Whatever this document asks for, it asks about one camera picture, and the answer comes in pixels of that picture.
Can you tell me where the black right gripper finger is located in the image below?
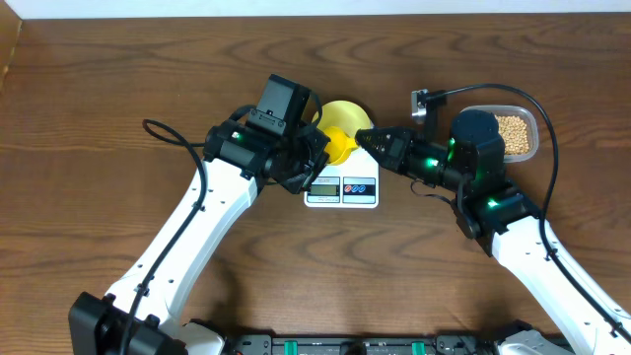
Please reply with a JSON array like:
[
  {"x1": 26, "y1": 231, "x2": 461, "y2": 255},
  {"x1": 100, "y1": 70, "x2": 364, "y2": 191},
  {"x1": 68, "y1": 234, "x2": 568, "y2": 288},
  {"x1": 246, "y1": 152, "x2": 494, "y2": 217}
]
[
  {"x1": 359, "y1": 141, "x2": 394, "y2": 171},
  {"x1": 355, "y1": 126, "x2": 412, "y2": 143}
]

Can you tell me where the yellow measuring scoop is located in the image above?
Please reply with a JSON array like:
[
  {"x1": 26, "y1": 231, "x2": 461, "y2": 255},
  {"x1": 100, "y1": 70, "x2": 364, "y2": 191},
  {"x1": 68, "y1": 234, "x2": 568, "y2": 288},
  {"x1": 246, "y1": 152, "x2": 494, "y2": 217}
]
[{"x1": 324, "y1": 126, "x2": 359, "y2": 166}]

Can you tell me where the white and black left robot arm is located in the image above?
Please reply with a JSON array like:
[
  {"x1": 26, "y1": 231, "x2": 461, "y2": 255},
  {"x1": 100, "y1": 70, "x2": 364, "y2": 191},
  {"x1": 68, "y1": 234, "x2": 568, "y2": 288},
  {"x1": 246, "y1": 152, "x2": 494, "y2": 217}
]
[{"x1": 68, "y1": 119, "x2": 329, "y2": 354}]

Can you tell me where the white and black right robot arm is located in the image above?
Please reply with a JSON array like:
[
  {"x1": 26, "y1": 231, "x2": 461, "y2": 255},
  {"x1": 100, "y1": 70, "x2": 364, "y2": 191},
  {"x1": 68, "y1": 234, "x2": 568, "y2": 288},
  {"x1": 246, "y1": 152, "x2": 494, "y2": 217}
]
[{"x1": 355, "y1": 109, "x2": 630, "y2": 354}]

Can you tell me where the pale yellow plastic bowl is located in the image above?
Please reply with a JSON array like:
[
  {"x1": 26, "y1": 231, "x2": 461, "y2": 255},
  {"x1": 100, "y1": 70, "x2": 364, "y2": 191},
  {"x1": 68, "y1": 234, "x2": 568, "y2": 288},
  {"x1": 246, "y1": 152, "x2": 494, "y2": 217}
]
[{"x1": 317, "y1": 101, "x2": 374, "y2": 138}]

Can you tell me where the white digital kitchen scale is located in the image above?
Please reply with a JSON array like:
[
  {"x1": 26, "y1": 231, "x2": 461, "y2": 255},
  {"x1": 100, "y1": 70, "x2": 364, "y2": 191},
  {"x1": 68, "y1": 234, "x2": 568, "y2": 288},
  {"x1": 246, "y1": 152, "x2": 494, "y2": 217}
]
[{"x1": 304, "y1": 140, "x2": 380, "y2": 209}]

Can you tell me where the pile of soybeans in container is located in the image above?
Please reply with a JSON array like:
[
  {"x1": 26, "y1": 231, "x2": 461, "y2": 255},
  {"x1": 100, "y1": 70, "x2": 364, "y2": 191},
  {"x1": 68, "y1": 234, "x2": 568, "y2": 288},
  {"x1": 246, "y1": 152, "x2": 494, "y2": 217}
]
[{"x1": 496, "y1": 115, "x2": 529, "y2": 155}]

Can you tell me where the clear plastic container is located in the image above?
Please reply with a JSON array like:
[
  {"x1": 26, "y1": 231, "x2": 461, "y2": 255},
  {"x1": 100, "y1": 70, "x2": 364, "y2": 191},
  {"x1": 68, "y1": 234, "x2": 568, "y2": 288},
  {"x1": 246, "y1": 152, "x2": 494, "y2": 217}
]
[{"x1": 465, "y1": 105, "x2": 539, "y2": 163}]

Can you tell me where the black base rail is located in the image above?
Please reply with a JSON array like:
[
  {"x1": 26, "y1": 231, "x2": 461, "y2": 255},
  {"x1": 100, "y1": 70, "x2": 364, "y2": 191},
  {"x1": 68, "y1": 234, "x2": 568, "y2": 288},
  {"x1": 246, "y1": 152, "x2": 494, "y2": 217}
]
[{"x1": 216, "y1": 333, "x2": 499, "y2": 355}]

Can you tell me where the cardboard box wall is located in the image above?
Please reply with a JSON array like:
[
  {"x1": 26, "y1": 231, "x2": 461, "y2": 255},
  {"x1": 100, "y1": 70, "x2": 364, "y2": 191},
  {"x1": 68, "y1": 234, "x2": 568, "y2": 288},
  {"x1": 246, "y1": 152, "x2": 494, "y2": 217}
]
[{"x1": 0, "y1": 0, "x2": 23, "y2": 87}]

